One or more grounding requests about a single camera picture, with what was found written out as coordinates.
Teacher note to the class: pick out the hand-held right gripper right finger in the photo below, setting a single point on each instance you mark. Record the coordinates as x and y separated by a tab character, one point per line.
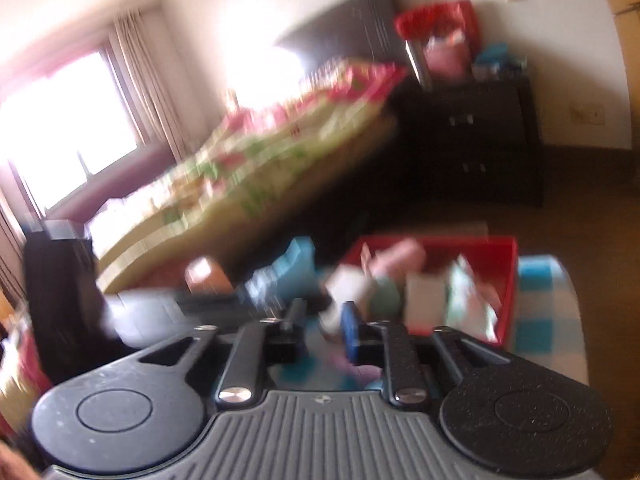
350	332

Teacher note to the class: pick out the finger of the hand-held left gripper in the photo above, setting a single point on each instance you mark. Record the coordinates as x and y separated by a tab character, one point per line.
225	301

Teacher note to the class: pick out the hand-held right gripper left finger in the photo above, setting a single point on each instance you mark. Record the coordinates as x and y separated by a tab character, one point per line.
295	320

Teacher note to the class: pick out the teal plush toy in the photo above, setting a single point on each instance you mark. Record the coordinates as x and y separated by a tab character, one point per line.
387	295

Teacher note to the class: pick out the pink plush toy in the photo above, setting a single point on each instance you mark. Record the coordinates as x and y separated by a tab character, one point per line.
400	257

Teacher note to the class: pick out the red cardboard box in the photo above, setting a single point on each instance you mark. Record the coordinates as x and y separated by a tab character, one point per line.
500	265

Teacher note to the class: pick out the person's left forearm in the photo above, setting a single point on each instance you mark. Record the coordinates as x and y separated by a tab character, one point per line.
12	462

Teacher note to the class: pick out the orange ribbed bottle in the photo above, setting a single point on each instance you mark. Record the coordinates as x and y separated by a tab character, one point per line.
205	272

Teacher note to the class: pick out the blue drink can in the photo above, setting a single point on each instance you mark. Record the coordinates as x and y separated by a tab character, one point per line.
265	285

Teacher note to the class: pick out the purple window seat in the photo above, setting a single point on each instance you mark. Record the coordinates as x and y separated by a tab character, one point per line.
125	180

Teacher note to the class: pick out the floral blanket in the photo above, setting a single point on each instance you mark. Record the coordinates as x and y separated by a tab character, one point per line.
280	150

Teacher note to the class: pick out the blue white checkered tablecloth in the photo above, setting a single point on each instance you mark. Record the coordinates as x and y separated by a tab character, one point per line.
545	330

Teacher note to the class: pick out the dark wooden nightstand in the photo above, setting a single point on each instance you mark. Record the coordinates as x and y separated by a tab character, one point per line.
475	160

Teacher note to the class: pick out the beige curtain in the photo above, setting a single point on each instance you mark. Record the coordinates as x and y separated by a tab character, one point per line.
150	85

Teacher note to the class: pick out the window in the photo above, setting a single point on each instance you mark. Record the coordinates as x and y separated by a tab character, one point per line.
65	125

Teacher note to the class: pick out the steel thermos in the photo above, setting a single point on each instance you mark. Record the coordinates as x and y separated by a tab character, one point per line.
419	65

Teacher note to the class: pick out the pink plastic basket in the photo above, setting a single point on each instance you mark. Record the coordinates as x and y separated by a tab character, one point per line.
447	57

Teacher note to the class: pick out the teal plastic container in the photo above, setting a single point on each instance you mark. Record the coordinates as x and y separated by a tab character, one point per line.
492	55

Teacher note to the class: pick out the red bag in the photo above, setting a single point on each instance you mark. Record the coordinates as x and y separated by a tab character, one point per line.
425	17

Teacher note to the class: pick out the wooden wardrobe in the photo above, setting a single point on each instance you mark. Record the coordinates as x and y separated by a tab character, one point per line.
631	25

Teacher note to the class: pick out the bed with dark frame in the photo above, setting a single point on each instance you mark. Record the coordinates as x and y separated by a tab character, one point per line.
350	15

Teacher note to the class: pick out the wall outlet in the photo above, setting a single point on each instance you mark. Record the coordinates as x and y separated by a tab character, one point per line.
587	114

